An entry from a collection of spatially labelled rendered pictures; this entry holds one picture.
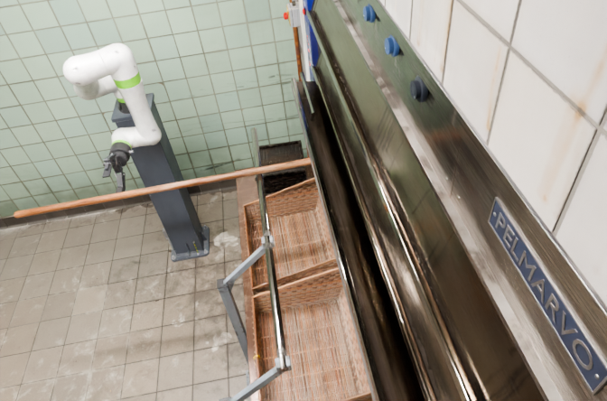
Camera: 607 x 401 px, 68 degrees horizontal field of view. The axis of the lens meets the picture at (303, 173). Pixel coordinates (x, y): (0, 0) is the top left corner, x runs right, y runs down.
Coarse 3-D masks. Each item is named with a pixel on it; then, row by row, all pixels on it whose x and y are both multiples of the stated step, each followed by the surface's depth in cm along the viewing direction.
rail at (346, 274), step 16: (304, 112) 185; (304, 128) 177; (320, 176) 156; (336, 224) 140; (336, 240) 135; (352, 288) 122; (352, 304) 119; (368, 336) 112; (368, 352) 109; (368, 368) 107; (384, 400) 101
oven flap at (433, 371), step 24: (336, 96) 175; (336, 120) 172; (360, 168) 146; (360, 192) 143; (384, 216) 127; (384, 240) 126; (384, 264) 122; (408, 288) 111; (408, 312) 110; (408, 336) 106; (432, 336) 100; (432, 360) 99; (432, 384) 99
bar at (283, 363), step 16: (256, 128) 224; (256, 144) 214; (256, 160) 205; (272, 240) 170; (256, 256) 175; (272, 256) 165; (240, 272) 180; (272, 272) 159; (224, 288) 184; (272, 288) 154; (224, 304) 192; (272, 304) 150; (240, 320) 205; (240, 336) 211; (272, 368) 139; (288, 368) 136; (256, 384) 142; (224, 400) 150; (240, 400) 147
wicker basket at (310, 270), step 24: (288, 192) 246; (312, 192) 249; (288, 216) 258; (312, 216) 255; (288, 240) 244; (264, 264) 234; (288, 264) 233; (312, 264) 232; (336, 264) 206; (264, 288) 208
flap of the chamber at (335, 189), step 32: (320, 96) 199; (320, 128) 180; (320, 160) 166; (320, 192) 153; (352, 192) 154; (352, 224) 143; (352, 256) 133; (384, 288) 125; (352, 320) 119; (384, 320) 118; (384, 352) 111; (384, 384) 105; (416, 384) 106
